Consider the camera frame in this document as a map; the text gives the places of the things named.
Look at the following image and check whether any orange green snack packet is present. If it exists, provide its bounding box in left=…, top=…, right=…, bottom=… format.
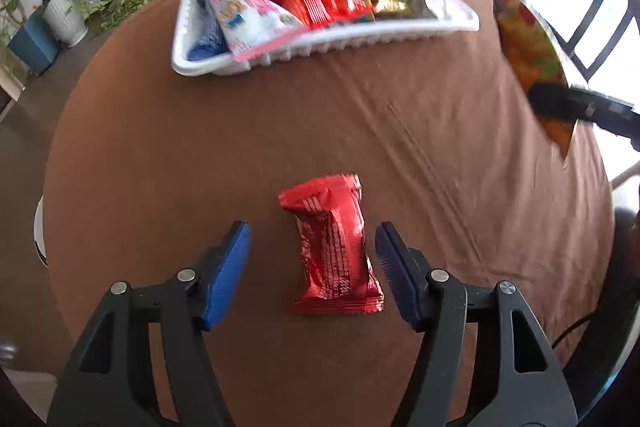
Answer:
left=490, top=0, right=576, bottom=160

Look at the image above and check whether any gold snack packet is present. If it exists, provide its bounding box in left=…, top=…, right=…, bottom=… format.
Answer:
left=371, top=0, right=434, bottom=20

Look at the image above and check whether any small red snack packet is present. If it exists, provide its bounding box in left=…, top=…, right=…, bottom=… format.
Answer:
left=279, top=173, right=385, bottom=314

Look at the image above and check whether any pink cartoon snack packet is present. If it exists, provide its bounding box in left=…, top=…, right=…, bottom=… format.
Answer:
left=210, top=0, right=309, bottom=62

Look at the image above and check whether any blue roll cake packet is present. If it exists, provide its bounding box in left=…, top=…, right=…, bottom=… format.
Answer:
left=186, top=0, right=229, bottom=62

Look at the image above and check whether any white plastic tray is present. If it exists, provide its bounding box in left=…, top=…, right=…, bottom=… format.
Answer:
left=171, top=0, right=480, bottom=77

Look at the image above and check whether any blue planter at left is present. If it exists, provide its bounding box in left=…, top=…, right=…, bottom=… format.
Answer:
left=9, top=11, right=61, bottom=76

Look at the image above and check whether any white ribbed pot at left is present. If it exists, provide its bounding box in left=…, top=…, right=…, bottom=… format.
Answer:
left=43, top=0, right=89, bottom=48

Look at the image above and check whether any black cable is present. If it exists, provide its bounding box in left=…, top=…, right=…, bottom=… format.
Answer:
left=549, top=311, right=599, bottom=350

